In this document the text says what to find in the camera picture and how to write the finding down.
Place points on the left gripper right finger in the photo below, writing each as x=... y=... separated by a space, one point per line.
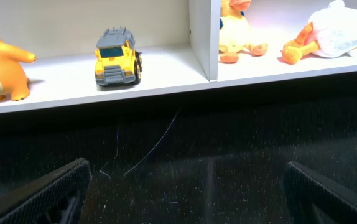
x=321 y=196

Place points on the grey and yellow toy truck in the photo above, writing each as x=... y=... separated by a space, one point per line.
x=116 y=62

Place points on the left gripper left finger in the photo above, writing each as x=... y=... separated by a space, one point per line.
x=41 y=196

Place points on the white shelf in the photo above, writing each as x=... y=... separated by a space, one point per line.
x=166 y=65

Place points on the white plush duck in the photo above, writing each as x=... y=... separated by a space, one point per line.
x=337 y=34

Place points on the yellow plush duck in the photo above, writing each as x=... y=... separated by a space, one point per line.
x=233 y=31

